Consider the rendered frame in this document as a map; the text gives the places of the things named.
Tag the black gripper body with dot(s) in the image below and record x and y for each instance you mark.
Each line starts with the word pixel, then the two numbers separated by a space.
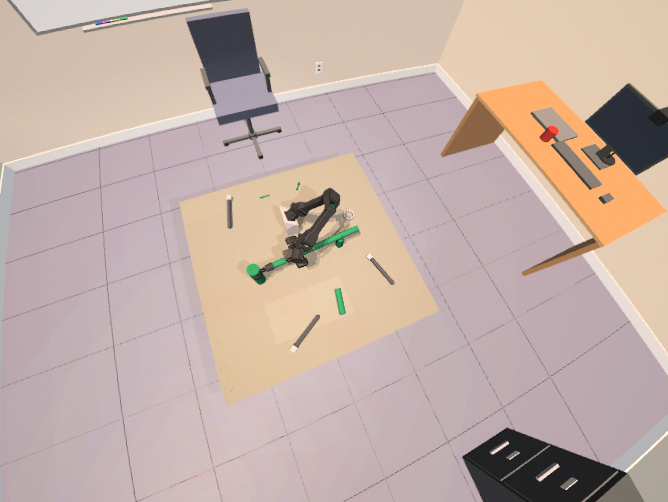
pixel 291 239

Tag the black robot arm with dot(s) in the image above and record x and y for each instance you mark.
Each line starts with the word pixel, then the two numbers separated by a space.
pixel 310 236

